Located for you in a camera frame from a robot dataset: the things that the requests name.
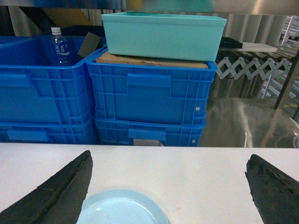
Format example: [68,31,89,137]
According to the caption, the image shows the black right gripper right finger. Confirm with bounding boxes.
[245,154,299,224]

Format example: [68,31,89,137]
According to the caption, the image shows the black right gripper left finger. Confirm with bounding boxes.
[0,150,93,224]

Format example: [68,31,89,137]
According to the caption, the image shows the light blue round plate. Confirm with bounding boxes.
[77,189,169,224]

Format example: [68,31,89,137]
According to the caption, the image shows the black tray on conveyor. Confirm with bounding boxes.
[220,37,243,49]

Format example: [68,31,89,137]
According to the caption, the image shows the lower left blue crate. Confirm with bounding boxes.
[0,120,100,145]

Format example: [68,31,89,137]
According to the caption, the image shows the blue crate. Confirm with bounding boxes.
[0,120,100,145]
[87,50,217,126]
[0,36,94,125]
[94,118,206,147]

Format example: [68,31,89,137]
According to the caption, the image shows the white table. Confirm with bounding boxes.
[0,143,299,224]

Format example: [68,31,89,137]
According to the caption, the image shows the lower right blue crate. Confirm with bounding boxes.
[94,118,206,147]

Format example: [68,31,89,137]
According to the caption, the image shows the upper left blue crate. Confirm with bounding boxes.
[0,36,94,125]

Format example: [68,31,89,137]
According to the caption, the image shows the upper right blue crate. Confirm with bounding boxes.
[87,50,217,126]

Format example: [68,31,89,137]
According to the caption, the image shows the expandable roller conveyor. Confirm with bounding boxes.
[216,51,295,80]

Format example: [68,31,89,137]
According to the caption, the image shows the clear water bottle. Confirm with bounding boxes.
[50,27,71,66]

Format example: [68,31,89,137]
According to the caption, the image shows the brown cardboard sheet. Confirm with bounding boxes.
[95,52,208,69]

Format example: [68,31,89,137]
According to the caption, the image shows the dark grey foam block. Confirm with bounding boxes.
[78,32,102,58]

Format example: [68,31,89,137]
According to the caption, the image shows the teal plastic tub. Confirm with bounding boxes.
[101,12,227,62]

